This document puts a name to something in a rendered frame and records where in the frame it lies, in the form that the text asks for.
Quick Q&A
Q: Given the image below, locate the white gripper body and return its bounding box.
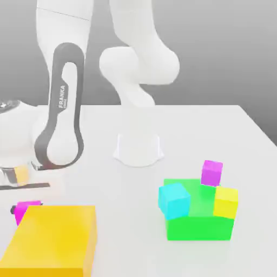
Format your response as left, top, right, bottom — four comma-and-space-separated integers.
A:
0, 181, 53, 202

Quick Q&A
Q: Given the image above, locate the large green box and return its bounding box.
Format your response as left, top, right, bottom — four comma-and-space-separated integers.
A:
163, 178, 236, 241

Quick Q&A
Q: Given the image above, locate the small cyan cube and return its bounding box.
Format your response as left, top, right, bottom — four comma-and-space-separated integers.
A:
157, 182, 192, 221

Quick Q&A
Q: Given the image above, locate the small yellow cube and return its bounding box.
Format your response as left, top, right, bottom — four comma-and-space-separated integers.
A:
213, 186, 239, 220

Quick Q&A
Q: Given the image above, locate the large orange box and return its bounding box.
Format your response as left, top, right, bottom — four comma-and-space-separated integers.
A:
0, 205, 98, 277

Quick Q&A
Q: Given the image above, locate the small magenta cube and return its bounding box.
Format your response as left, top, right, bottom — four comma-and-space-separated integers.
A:
14, 200, 43, 226

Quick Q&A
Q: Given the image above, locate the small purple cube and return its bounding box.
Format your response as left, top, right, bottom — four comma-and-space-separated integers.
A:
200, 160, 224, 187

